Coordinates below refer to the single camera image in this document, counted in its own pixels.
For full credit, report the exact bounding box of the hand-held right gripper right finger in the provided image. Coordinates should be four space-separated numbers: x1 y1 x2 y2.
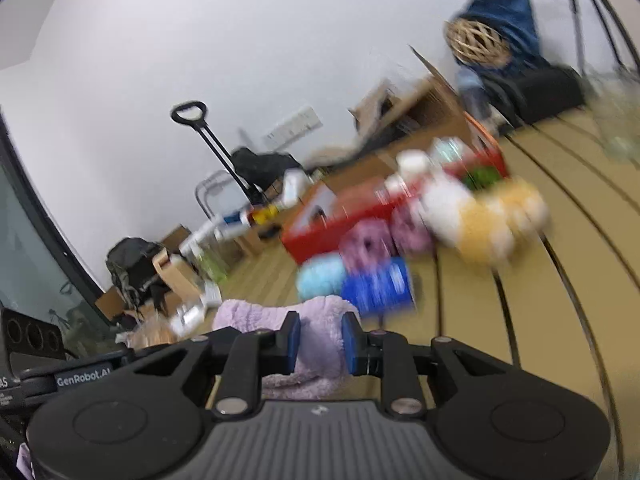
341 312 518 421

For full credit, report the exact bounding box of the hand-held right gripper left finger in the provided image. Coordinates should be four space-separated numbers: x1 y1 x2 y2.
125 312 302 420

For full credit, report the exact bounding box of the purple towel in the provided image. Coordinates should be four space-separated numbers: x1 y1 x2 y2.
212 296 362 401

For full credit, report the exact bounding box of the blue tissue packet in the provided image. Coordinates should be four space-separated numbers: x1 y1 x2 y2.
341 257 417 313

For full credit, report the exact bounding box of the light blue soft cloth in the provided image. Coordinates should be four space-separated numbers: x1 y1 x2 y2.
296 254 347 301

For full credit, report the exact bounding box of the pink soft cloth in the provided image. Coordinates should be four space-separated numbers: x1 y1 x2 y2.
390 205 433 255
339 220 398 273

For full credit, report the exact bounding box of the red cardboard box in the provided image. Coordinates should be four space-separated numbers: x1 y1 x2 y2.
280 132 510 267

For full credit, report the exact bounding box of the white yellow plush toy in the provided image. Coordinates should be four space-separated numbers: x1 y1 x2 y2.
420 175 551 266

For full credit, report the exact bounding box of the brown cardboard box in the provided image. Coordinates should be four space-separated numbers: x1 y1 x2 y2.
95 287 131 323

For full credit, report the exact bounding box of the clear container white lid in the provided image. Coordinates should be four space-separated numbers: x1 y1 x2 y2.
180 220 231 283

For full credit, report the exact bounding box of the grey backpack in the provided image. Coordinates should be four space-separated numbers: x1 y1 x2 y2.
106 237 163 311

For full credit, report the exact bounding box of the wooden block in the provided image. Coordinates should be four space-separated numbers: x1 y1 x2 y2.
152 250 201 303

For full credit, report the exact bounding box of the white plastic bottle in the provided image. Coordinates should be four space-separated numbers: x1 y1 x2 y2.
282 170 308 208

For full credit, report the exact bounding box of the metal folding step stool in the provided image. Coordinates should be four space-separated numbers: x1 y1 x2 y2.
195 170 241 221

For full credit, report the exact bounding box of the black trolley bag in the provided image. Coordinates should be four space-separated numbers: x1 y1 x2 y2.
232 147 303 196

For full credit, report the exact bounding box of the folding slatted table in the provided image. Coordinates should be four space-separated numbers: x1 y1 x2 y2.
120 105 640 480

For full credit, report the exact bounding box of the open cardboard box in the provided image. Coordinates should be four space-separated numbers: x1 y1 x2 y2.
350 45 473 161

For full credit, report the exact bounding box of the wicker ball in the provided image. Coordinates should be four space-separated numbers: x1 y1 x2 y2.
444 19 511 68

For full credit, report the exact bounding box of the glass cup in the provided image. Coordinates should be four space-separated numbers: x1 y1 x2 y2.
590 72 640 161

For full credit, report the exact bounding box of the blue fabric bag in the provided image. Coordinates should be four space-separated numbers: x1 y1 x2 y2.
462 0 551 73

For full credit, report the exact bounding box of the small cardboard box with handle hole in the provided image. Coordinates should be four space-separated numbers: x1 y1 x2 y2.
232 205 321 261

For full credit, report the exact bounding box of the dark door frame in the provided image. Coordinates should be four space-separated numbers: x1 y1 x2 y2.
0 105 118 341

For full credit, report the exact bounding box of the black trolley handle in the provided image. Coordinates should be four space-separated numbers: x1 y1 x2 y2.
171 101 261 206

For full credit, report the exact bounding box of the white wall outlet strip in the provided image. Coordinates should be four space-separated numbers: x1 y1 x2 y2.
262 105 322 143

